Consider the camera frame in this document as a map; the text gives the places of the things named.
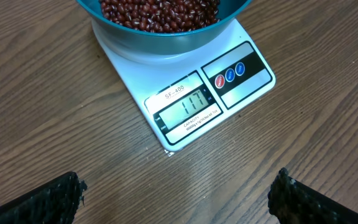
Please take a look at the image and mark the white digital kitchen scale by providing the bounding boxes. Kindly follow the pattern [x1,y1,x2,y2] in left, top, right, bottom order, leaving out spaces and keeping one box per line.
[92,20,276,152]

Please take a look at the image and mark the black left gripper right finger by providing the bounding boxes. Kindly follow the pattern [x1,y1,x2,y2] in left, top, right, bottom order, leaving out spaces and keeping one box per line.
[267,167,358,224]

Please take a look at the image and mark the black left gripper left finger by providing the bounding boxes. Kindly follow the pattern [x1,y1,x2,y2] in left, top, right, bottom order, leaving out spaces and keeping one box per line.
[0,171,88,224]

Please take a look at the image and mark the red beans in bowl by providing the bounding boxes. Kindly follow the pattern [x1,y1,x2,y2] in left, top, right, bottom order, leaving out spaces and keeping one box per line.
[99,0,220,33]

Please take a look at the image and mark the teal metal bowl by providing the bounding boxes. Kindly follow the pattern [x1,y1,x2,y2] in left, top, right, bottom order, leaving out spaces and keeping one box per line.
[77,0,251,55]

